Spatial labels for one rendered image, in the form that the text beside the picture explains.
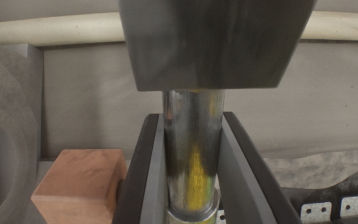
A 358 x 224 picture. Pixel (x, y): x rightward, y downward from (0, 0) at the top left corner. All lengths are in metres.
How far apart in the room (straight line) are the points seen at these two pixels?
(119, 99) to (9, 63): 0.12
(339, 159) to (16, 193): 0.40
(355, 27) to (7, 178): 0.42
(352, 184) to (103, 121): 0.39
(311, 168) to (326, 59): 0.15
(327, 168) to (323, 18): 0.20
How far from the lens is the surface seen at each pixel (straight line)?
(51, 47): 0.31
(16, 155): 0.25
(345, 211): 0.39
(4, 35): 0.31
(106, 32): 0.25
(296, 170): 0.33
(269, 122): 0.29
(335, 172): 0.37
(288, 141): 0.31
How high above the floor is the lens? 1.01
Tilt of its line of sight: 85 degrees down
